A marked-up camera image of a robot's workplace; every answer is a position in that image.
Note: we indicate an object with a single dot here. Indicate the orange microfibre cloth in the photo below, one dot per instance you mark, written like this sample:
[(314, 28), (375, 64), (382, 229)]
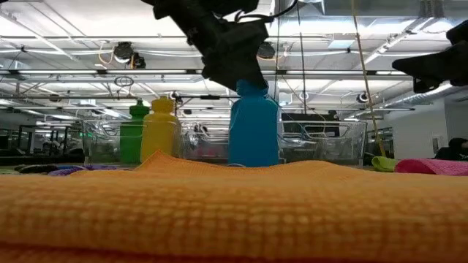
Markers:
[(234, 212)]

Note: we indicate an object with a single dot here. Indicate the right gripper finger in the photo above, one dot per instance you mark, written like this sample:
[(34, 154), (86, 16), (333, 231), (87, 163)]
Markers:
[(420, 65)]

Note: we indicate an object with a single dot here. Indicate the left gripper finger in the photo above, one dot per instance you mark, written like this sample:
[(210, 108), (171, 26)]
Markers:
[(248, 75)]

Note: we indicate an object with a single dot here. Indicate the silver ceiling duct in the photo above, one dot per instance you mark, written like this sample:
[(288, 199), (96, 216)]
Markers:
[(311, 7)]

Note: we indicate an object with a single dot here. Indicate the long ceiling light strip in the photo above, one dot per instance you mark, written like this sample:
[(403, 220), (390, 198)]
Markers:
[(146, 72)]

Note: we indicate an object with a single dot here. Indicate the black coil wristband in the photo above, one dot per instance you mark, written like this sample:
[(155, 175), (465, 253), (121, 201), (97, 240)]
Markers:
[(34, 169)]

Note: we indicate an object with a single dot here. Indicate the black ceiling-mounted device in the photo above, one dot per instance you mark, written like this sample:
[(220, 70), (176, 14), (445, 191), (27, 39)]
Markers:
[(124, 53), (362, 97), (270, 51)]

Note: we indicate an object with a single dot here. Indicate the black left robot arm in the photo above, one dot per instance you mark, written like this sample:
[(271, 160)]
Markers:
[(204, 7)]

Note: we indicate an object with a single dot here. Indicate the green plastic sports bottle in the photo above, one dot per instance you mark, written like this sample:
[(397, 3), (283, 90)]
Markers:
[(129, 135)]

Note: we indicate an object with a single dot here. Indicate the green coil wristband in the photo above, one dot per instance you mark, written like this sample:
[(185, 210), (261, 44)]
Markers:
[(5, 171)]

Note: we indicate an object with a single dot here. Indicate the clear plastic bin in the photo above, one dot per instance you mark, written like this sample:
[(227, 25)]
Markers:
[(102, 142), (329, 146), (204, 142)]

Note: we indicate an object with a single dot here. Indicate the green microfibre cloth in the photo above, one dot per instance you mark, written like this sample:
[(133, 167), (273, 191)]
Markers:
[(384, 163)]

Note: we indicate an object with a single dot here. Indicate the blue plastic sports bottle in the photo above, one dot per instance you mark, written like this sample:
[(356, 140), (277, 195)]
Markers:
[(253, 131)]

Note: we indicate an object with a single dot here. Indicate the pink microfibre cloth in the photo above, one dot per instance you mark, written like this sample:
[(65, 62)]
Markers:
[(431, 167)]

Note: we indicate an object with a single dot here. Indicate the person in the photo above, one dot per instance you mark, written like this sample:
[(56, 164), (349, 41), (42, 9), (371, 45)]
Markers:
[(457, 146)]

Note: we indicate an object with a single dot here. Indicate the yellow plastic sports bottle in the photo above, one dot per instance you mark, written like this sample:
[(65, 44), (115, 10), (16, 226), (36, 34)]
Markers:
[(161, 131)]

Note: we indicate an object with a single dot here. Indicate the silver round duct pipe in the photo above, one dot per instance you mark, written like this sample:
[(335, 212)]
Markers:
[(409, 99)]

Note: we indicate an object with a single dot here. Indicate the purple coil wristband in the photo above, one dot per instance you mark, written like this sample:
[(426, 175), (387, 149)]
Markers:
[(84, 171)]

